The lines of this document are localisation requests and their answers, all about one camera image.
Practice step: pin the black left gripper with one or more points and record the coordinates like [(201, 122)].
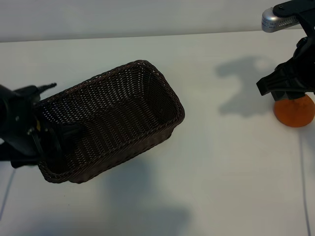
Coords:
[(22, 123)]

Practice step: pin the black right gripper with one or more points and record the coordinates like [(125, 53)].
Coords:
[(306, 68)]

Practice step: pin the orange fruit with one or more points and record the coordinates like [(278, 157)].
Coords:
[(294, 114)]

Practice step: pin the dark brown wicker basket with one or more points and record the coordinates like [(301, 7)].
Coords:
[(118, 118)]

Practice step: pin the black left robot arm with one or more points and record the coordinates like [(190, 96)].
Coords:
[(3, 110)]

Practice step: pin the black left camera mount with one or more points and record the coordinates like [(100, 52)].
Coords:
[(25, 91)]

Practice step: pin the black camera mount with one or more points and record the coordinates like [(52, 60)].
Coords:
[(305, 12), (25, 91)]

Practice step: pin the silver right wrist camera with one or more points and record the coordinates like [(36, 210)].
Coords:
[(274, 19)]

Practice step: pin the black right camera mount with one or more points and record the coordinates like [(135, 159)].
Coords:
[(305, 12)]

